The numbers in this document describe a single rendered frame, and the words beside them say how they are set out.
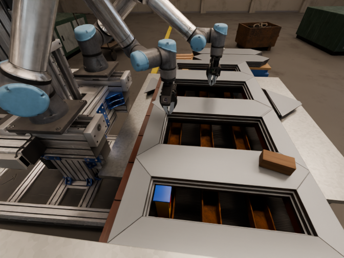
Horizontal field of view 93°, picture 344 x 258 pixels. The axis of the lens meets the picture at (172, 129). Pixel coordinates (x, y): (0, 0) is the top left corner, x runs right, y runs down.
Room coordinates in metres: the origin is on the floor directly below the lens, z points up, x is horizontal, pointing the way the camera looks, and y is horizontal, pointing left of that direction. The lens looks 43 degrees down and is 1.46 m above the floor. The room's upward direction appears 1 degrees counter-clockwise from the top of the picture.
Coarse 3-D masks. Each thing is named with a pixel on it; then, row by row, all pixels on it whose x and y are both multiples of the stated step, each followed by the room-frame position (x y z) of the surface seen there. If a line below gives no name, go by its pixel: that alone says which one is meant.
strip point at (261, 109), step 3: (255, 102) 0.88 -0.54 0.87; (258, 102) 0.88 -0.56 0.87; (255, 105) 0.85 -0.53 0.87; (258, 105) 0.84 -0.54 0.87; (261, 105) 0.84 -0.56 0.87; (264, 105) 0.84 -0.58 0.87; (258, 108) 0.82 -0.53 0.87; (261, 108) 0.82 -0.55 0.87; (264, 108) 0.82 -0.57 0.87; (267, 108) 0.82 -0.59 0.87; (270, 108) 0.81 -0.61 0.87; (258, 111) 0.79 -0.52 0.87; (261, 111) 0.79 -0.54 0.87; (264, 111) 0.79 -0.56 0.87; (261, 114) 0.76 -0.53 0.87
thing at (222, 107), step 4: (216, 100) 0.91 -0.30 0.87; (220, 100) 0.91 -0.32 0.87; (224, 100) 0.91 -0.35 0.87; (216, 104) 0.87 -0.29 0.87; (220, 104) 0.86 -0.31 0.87; (224, 104) 0.86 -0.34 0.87; (216, 108) 0.83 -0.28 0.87; (220, 108) 0.83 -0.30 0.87; (224, 108) 0.82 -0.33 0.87; (228, 108) 0.82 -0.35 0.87; (220, 112) 0.78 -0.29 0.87; (224, 112) 0.78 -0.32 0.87; (228, 112) 0.78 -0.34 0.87
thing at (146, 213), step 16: (192, 64) 1.56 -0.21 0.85; (224, 64) 1.52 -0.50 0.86; (176, 80) 1.24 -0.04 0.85; (192, 80) 1.23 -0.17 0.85; (224, 80) 1.20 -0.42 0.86; (176, 112) 0.80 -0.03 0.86; (272, 144) 0.53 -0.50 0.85; (240, 192) 0.30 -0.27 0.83; (256, 192) 0.30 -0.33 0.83; (272, 192) 0.30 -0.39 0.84; (288, 192) 0.29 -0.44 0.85; (144, 208) 0.24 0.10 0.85; (304, 208) 0.22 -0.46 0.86; (304, 224) 0.18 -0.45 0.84
